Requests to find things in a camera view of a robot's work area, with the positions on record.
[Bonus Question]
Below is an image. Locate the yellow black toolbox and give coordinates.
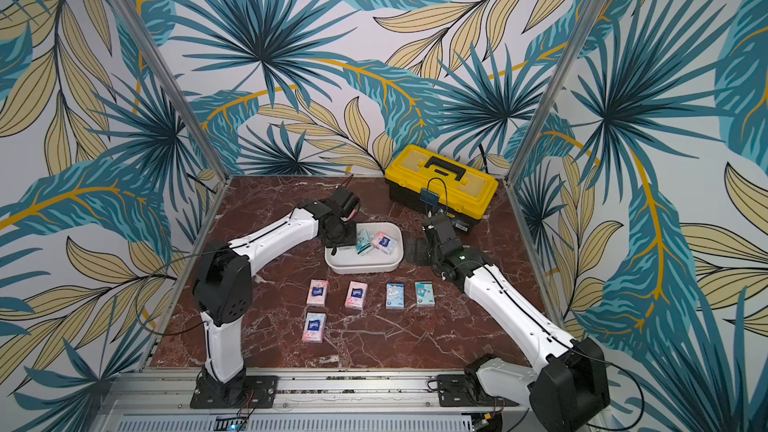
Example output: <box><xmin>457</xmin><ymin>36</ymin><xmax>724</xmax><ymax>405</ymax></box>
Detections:
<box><xmin>385</xmin><ymin>145</ymin><xmax>498</xmax><ymax>234</ymax></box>

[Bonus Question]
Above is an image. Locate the teal cartoon pack in box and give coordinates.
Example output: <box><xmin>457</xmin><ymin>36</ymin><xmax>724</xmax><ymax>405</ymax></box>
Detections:
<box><xmin>356</xmin><ymin>228</ymin><xmax>373</xmax><ymax>255</ymax></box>

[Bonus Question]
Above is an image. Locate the pink Tempo tissue pack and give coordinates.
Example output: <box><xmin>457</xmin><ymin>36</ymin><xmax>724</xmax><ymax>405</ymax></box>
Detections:
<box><xmin>302</xmin><ymin>312</ymin><xmax>327</xmax><ymax>343</ymax></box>
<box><xmin>344</xmin><ymin>281</ymin><xmax>368</xmax><ymax>310</ymax></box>
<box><xmin>306</xmin><ymin>279</ymin><xmax>329</xmax><ymax>307</ymax></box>

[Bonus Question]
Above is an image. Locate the blue cartoon tissue pack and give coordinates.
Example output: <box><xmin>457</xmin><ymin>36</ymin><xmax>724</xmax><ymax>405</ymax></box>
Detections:
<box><xmin>385</xmin><ymin>283</ymin><xmax>405</xmax><ymax>310</ymax></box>

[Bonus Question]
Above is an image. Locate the white plastic storage box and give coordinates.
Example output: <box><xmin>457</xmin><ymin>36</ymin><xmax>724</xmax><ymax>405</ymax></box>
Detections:
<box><xmin>324</xmin><ymin>222</ymin><xmax>404</xmax><ymax>275</ymax></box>

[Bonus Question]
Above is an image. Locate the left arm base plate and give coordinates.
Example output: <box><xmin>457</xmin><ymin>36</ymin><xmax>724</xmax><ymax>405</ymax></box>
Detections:
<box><xmin>190</xmin><ymin>369</ymin><xmax>278</xmax><ymax>409</ymax></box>

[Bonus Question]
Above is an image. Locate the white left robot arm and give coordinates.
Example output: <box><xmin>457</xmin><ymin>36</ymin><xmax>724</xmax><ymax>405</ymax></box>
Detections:
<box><xmin>193</xmin><ymin>186</ymin><xmax>360</xmax><ymax>386</ymax></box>

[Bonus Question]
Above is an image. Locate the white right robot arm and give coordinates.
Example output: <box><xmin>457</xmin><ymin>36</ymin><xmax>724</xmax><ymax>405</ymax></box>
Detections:
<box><xmin>408</xmin><ymin>214</ymin><xmax>611</xmax><ymax>431</ymax></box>

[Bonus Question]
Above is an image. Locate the pink Tempo pack in box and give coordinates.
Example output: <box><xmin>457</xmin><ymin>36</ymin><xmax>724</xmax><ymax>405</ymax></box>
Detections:
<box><xmin>371</xmin><ymin>232</ymin><xmax>398</xmax><ymax>255</ymax></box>

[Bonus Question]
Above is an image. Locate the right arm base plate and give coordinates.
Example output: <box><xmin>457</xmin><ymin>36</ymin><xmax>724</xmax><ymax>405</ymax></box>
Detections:
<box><xmin>435</xmin><ymin>373</ymin><xmax>496</xmax><ymax>408</ymax></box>

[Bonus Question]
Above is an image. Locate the aluminium mounting rail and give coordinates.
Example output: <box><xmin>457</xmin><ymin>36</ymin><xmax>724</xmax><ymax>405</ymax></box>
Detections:
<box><xmin>88</xmin><ymin>368</ymin><xmax>544</xmax><ymax>431</ymax></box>

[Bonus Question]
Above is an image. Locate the teal cartoon tissue pack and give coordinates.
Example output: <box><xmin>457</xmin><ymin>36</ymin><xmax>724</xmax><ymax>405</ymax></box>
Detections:
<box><xmin>415</xmin><ymin>282</ymin><xmax>435</xmax><ymax>307</ymax></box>

